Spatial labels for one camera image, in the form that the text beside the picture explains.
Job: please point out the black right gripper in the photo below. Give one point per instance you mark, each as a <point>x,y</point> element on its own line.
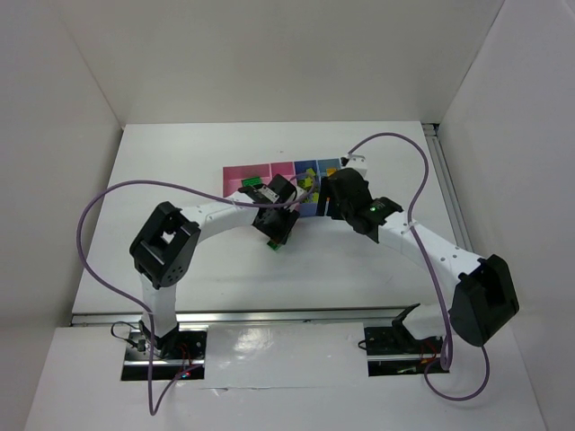
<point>333,194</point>

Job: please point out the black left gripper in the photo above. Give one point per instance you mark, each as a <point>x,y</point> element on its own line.
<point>278,228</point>

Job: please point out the green lego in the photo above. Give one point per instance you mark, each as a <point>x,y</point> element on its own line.
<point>274,245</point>

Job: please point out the long green lego brick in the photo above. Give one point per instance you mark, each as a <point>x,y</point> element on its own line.
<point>252,181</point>

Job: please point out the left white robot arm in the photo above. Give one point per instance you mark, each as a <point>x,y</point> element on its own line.
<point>164,247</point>

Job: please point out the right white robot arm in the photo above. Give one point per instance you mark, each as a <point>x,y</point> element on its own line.
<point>479,295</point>

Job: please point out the lime lego in blue bin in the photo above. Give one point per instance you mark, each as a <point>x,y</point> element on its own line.
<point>309,184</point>

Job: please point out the light blue bin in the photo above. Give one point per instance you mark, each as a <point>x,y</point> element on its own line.
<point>324,164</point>

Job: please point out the dark blue bin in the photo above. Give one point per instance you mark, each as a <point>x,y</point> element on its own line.
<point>306,209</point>

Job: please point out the narrow pink bin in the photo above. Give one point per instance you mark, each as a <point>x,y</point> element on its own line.
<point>286,169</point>

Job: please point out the large pink bin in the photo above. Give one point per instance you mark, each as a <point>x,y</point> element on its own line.
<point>233,175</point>

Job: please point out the aluminium front rail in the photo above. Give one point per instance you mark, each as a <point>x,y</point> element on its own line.
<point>252,317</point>

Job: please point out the aluminium side rail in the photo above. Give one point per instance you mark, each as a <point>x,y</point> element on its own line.
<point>447,186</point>

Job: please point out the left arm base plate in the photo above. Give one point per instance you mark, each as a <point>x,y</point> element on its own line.
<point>187,354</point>

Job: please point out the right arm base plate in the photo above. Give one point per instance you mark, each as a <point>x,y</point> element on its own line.
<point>392,353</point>

